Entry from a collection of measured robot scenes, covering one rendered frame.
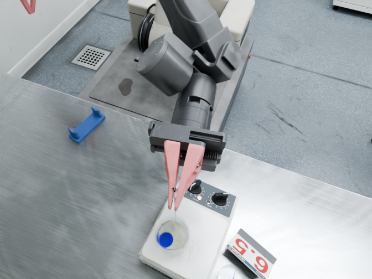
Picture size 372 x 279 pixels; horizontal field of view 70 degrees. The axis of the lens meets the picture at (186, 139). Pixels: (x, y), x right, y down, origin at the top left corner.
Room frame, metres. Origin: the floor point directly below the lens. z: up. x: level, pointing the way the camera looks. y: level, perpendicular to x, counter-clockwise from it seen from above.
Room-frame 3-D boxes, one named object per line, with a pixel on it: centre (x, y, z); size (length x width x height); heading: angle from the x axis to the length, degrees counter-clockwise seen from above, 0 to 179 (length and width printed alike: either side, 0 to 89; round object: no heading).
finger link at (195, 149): (0.15, 0.01, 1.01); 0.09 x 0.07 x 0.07; 173
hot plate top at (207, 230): (0.11, -0.01, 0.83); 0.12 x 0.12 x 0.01; 68
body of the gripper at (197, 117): (0.22, 0.00, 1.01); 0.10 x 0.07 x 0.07; 83
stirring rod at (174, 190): (0.11, 0.01, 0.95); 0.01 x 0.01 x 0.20
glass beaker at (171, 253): (0.10, 0.01, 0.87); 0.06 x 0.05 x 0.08; 57
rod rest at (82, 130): (0.38, 0.25, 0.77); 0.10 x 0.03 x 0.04; 151
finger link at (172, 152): (0.15, -0.01, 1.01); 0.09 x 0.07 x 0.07; 173
